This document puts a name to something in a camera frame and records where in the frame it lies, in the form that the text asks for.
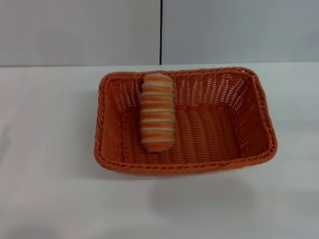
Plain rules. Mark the orange and cream striped bread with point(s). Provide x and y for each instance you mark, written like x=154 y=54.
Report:
x=157 y=114

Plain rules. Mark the orange woven plastic basket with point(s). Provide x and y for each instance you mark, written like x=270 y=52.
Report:
x=211 y=139

